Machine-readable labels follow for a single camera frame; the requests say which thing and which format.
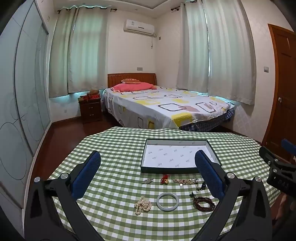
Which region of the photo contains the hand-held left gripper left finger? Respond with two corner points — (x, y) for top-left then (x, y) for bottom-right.
(24, 151), (101, 241)

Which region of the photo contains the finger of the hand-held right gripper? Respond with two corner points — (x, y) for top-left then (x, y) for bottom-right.
(258, 146), (281, 165)
(281, 138), (296, 158)

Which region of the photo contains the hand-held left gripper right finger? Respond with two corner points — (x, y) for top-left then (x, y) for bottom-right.
(195, 149), (273, 241)

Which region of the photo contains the dark red bead bracelet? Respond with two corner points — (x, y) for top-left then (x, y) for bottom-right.
(193, 197), (216, 212)

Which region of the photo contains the gold chain bracelet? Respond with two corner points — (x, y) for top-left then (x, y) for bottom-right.
(172, 178), (192, 186)

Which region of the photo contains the green shallow jewelry box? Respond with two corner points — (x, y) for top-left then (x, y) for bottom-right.
(140, 138), (222, 174)

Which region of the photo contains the white jade bangle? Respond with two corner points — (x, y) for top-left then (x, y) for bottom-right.
(157, 192), (179, 211)

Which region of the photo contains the cream pearl necklace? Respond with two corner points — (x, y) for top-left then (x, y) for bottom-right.
(134, 196), (152, 216)

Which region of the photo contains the green checked tablecloth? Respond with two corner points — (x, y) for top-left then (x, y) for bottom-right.
(47, 126), (281, 241)

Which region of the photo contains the blue plaid bed skirt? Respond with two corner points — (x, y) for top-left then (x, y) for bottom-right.
(179, 109), (235, 132)

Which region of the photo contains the brown wooden door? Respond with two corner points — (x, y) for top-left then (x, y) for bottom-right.
(262, 23), (296, 160)

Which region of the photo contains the dark wooden nightstand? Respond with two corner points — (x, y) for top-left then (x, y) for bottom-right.
(78, 96), (103, 124)

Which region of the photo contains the bed with patterned sheet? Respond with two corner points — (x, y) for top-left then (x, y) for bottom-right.
(102, 85), (235, 130)

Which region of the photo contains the pink pillow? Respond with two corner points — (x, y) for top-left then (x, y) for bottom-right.
(110, 82), (158, 92)

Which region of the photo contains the wooden headboard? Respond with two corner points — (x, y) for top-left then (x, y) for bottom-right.
(107, 73), (157, 88)

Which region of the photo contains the frosted glass sliding wardrobe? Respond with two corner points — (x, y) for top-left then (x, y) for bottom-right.
(0, 0), (51, 232)

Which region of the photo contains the wide white curtain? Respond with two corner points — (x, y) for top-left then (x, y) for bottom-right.
(68, 6), (109, 94)
(202, 0), (257, 105)

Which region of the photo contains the narrow white curtain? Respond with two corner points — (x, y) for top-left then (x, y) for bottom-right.
(49, 7), (77, 98)
(177, 1), (210, 90)

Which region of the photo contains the white air conditioner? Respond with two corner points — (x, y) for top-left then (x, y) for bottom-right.
(123, 19), (156, 36)

